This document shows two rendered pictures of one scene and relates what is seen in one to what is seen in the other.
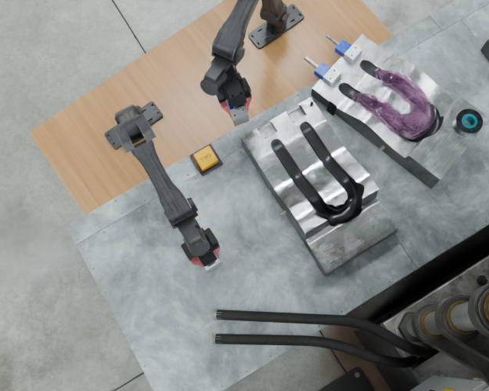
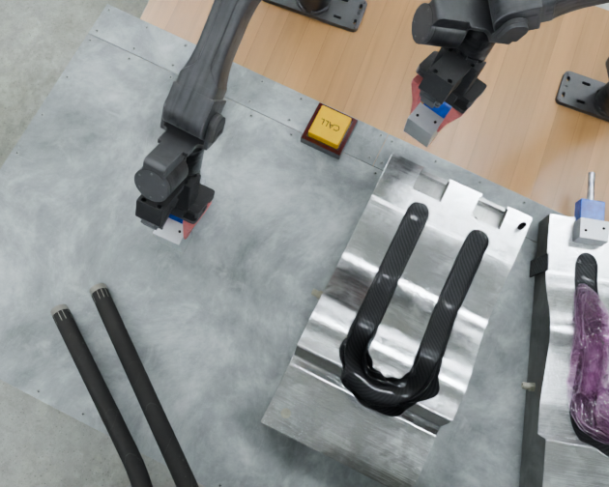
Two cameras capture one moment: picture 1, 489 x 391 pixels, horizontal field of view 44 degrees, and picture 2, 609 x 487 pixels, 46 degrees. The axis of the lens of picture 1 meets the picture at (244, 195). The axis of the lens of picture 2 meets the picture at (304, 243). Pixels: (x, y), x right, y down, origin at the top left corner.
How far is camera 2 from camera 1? 74 cm
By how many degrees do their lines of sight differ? 10
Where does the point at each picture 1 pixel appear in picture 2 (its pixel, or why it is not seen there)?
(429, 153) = (572, 473)
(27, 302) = (49, 75)
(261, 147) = (397, 191)
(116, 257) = (101, 98)
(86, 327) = not seen: hidden behind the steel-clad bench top
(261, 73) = (520, 128)
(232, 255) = (206, 260)
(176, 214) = (179, 110)
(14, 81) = not seen: outside the picture
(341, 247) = (317, 419)
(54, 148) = not seen: outside the picture
